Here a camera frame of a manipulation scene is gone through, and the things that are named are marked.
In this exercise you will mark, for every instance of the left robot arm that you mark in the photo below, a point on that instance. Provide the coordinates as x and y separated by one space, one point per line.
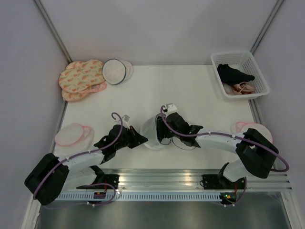
54 174

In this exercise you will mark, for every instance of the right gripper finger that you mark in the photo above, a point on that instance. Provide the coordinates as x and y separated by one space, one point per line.
159 124
165 139

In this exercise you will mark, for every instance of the white slotted cable duct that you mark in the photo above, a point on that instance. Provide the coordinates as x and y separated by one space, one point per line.
139 196

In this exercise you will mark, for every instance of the pink-trim mesh bag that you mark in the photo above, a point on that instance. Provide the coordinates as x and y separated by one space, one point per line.
240 127
75 138

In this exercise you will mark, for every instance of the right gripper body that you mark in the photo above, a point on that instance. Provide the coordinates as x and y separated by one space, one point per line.
169 132

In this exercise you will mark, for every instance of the floral laundry bag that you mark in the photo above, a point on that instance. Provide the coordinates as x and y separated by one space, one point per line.
80 75
68 97

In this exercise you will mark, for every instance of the white plastic basket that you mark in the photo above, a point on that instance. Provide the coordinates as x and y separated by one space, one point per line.
244 62

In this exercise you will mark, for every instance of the white mesh bag behind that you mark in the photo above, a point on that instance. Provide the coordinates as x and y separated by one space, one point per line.
129 70

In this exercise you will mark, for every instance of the blue-zip mesh laundry bag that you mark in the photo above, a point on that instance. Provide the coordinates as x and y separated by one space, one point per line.
148 130

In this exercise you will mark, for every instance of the floral laundry bag bottom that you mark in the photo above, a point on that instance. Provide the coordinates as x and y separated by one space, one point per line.
68 97

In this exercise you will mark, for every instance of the pink bra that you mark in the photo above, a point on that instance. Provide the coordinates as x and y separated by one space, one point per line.
243 88

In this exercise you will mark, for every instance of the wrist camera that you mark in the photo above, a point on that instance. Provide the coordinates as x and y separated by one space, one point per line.
169 109
125 120

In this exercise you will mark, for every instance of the black bra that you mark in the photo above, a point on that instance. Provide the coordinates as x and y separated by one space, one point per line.
231 76

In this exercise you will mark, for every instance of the pink-trim mesh bag right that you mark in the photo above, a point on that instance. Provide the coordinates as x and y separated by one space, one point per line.
240 127

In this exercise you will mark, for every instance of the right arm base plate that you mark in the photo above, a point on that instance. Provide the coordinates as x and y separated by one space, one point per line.
212 182

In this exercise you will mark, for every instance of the floral laundry bag top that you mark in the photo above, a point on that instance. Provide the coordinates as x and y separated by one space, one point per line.
80 75

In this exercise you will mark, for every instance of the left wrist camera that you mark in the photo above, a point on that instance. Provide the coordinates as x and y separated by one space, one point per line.
125 120

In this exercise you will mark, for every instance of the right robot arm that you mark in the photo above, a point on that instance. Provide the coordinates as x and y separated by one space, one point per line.
256 154

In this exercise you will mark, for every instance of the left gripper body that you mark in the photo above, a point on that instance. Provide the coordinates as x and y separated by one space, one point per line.
127 141

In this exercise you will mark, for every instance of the pink-trim mesh bag left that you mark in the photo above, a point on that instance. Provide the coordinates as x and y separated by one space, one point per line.
75 138

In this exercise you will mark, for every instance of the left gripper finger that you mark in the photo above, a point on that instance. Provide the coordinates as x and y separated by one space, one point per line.
134 133
138 140

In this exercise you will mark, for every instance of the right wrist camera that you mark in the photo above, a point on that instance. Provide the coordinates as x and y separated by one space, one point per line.
169 109

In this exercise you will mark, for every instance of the aluminium rail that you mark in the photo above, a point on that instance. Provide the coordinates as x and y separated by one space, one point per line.
188 180

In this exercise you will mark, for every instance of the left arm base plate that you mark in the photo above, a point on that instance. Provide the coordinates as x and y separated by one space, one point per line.
100 182

